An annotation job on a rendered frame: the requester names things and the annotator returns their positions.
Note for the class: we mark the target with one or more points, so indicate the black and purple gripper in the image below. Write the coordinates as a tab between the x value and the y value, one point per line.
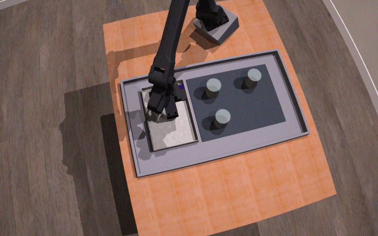
180	91

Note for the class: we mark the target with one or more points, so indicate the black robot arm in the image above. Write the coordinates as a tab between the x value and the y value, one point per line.
162	71

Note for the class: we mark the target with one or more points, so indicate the white shallow rectangular tray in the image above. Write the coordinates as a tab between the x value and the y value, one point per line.
171	134

